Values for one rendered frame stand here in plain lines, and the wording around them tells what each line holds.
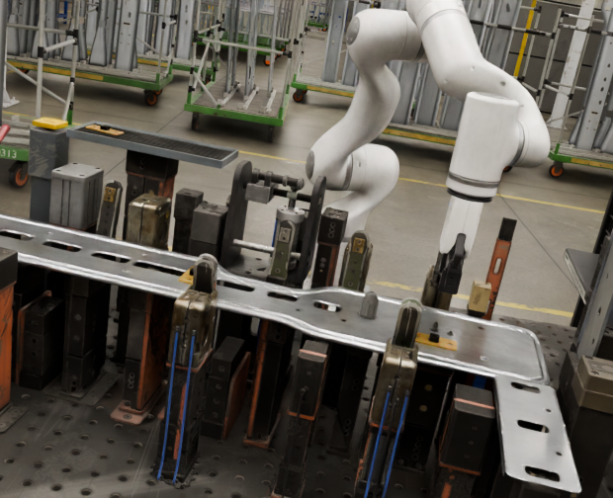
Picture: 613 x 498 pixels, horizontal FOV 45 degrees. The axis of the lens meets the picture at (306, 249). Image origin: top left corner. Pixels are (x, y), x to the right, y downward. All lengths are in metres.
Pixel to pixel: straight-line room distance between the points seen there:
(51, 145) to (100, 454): 0.75
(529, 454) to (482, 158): 0.45
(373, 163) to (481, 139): 0.65
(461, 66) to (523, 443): 0.61
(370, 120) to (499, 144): 0.54
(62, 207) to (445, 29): 0.86
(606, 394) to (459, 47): 0.61
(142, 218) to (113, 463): 0.49
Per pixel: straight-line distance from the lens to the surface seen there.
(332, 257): 1.55
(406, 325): 1.19
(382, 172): 1.82
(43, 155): 1.85
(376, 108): 1.67
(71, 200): 1.63
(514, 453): 1.10
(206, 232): 1.57
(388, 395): 1.16
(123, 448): 1.46
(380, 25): 1.55
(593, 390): 1.27
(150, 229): 1.57
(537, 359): 1.39
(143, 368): 1.49
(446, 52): 1.32
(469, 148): 1.20
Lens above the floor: 1.55
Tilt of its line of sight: 19 degrees down
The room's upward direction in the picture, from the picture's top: 10 degrees clockwise
